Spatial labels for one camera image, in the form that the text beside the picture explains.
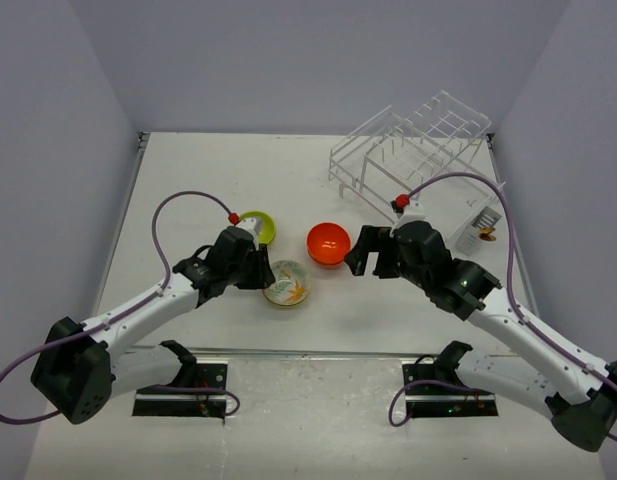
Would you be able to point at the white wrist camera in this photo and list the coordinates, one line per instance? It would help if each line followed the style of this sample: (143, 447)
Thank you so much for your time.
(255, 226)
(407, 211)

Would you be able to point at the white cutlery holder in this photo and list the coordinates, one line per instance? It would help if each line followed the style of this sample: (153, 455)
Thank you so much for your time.
(466, 238)

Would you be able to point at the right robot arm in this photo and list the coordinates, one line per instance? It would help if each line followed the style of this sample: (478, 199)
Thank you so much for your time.
(575, 390)

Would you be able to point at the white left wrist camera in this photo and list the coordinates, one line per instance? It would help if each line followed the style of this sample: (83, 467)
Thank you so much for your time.
(255, 226)

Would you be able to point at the white wire dish rack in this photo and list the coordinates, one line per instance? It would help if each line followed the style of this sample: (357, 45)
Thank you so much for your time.
(392, 154)

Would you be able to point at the olive green bowl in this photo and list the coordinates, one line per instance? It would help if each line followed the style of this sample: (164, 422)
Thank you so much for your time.
(267, 232)

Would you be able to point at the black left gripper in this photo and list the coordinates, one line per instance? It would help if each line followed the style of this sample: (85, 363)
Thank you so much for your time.
(262, 276)

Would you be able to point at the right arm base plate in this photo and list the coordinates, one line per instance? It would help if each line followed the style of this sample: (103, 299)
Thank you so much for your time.
(433, 401)

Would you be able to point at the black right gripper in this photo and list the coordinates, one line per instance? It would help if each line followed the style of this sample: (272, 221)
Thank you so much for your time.
(369, 242)

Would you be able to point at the gold spool ornament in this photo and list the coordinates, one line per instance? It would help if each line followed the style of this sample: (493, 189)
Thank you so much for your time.
(487, 234)

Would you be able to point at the tan bowl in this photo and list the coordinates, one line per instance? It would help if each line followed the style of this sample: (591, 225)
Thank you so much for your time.
(286, 305)
(293, 281)

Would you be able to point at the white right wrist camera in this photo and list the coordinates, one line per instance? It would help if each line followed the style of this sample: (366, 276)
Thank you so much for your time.
(407, 211)

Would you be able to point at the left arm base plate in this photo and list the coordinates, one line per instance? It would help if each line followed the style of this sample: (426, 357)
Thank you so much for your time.
(185, 403)

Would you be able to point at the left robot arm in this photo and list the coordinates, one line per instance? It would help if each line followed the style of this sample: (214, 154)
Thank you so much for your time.
(82, 365)

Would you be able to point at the orange bowl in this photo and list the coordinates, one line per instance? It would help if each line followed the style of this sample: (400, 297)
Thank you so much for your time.
(329, 242)
(328, 266)

